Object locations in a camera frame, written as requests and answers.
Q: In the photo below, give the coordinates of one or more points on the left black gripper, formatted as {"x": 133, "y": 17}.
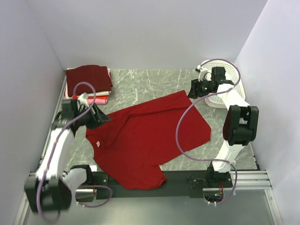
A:
{"x": 93, "y": 116}

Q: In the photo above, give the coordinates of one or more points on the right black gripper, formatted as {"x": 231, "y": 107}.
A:
{"x": 194, "y": 88}

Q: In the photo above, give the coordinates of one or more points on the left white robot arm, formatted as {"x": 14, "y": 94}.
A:
{"x": 49, "y": 190}

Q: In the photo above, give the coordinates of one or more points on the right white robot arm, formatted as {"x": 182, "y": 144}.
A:
{"x": 240, "y": 125}

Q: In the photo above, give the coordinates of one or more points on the folded pink t-shirt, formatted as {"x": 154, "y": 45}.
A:
{"x": 97, "y": 102}

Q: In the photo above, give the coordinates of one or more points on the folded orange-red t-shirt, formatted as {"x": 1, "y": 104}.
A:
{"x": 102, "y": 98}

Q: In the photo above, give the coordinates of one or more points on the white perforated plastic basket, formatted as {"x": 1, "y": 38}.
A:
{"x": 231, "y": 73}

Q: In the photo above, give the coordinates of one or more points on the folded dark red t-shirt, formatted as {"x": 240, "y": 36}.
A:
{"x": 97, "y": 76}

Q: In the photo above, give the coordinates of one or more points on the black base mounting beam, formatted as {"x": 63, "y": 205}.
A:
{"x": 178, "y": 183}

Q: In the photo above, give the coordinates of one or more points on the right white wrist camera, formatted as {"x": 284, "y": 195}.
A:
{"x": 202, "y": 72}

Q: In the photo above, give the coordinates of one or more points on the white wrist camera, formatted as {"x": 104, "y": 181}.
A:
{"x": 82, "y": 99}
{"x": 202, "y": 72}

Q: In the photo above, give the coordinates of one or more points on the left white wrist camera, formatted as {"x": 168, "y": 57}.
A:
{"x": 82, "y": 99}

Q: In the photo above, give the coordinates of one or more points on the aluminium extrusion rail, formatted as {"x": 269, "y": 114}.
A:
{"x": 243, "y": 180}

